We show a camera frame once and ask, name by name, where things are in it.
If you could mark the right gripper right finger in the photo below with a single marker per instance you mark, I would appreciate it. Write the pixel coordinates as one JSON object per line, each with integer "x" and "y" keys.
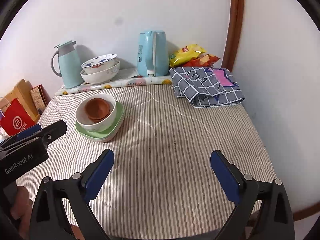
{"x": 274, "y": 220}

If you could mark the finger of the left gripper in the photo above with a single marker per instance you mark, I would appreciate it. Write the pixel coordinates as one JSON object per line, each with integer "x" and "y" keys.
{"x": 28, "y": 132}
{"x": 53, "y": 132}

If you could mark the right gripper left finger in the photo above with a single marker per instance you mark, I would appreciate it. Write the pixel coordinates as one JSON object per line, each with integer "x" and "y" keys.
{"x": 49, "y": 219}

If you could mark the plain white bowl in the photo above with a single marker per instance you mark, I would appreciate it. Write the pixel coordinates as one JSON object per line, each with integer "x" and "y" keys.
{"x": 96, "y": 113}

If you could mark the brown wooden small bowl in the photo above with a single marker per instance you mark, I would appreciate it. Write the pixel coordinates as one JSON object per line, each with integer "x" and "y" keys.
{"x": 96, "y": 107}

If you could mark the light green square plate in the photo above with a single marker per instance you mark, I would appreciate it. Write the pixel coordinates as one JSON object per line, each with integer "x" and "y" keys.
{"x": 120, "y": 112}

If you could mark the person's left hand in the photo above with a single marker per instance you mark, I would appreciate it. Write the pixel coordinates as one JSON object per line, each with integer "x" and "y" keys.
{"x": 22, "y": 209}

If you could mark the red paper bag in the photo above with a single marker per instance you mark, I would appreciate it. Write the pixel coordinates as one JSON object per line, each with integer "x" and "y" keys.
{"x": 16, "y": 119}

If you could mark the patterned brown box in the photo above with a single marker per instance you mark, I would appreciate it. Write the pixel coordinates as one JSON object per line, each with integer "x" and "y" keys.
{"x": 39, "y": 98}

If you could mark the brown cardboard box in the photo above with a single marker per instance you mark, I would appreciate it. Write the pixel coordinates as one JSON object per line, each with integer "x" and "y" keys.
{"x": 21, "y": 92}

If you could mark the light blue thermos jug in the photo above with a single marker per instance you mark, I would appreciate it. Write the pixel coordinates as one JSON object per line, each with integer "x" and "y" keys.
{"x": 69, "y": 64}

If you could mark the large white patterned bowl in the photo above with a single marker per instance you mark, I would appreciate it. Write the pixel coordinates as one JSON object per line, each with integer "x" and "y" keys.
{"x": 101, "y": 77}

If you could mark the white bowl with red bat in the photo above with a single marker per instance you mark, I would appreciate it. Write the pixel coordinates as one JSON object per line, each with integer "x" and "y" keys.
{"x": 99, "y": 63}

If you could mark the fruit print plastic mat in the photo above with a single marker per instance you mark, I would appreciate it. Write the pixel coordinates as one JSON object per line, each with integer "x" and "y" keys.
{"x": 135, "y": 81}

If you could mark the striped quilted table cover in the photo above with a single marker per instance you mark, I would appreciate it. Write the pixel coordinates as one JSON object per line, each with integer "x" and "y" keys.
{"x": 161, "y": 185}

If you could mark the light blue electric kettle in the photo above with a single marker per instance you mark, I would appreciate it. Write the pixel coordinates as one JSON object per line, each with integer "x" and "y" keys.
{"x": 152, "y": 57}

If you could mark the grey checked folded cloth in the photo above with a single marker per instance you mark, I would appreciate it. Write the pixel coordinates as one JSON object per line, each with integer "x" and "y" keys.
{"x": 206, "y": 87}

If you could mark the yellow snack bag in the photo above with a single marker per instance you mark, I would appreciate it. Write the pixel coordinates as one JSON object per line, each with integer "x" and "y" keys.
{"x": 185, "y": 54}

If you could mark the red snack bag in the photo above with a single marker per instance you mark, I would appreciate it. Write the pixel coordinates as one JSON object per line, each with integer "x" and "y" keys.
{"x": 207, "y": 60}

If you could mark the brown wooden door frame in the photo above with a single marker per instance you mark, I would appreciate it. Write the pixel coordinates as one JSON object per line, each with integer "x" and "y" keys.
{"x": 233, "y": 33}

